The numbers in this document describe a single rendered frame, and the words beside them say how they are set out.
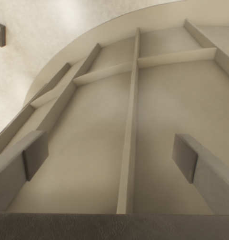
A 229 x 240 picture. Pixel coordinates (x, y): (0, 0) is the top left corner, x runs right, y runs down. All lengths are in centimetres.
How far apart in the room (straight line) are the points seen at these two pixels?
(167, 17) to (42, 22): 56
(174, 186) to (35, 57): 95
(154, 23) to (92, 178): 71
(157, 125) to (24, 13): 85
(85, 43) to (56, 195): 73
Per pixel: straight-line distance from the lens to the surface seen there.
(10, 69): 116
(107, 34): 84
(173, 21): 83
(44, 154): 17
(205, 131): 26
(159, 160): 22
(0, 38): 106
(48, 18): 94
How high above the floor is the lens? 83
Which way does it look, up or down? 50 degrees down
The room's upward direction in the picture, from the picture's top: 169 degrees counter-clockwise
